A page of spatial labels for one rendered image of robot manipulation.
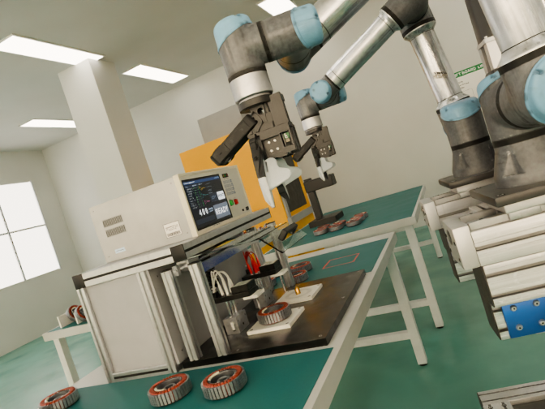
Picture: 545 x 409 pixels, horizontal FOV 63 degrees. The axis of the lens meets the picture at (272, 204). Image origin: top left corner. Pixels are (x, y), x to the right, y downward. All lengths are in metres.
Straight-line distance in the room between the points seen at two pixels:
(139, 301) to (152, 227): 0.24
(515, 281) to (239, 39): 0.72
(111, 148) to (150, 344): 4.27
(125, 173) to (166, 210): 4.04
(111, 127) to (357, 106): 3.41
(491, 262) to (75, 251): 9.01
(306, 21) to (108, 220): 1.03
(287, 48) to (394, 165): 5.84
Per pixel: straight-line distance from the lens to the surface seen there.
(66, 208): 9.58
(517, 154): 1.01
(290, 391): 1.05
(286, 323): 1.39
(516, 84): 0.90
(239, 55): 0.84
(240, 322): 1.51
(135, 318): 1.48
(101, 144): 5.67
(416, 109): 6.60
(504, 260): 1.01
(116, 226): 1.59
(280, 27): 0.84
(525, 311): 1.09
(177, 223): 1.44
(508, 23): 0.91
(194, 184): 1.48
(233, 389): 1.13
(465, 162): 1.49
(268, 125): 0.83
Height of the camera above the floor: 1.19
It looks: 2 degrees down
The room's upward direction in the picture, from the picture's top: 18 degrees counter-clockwise
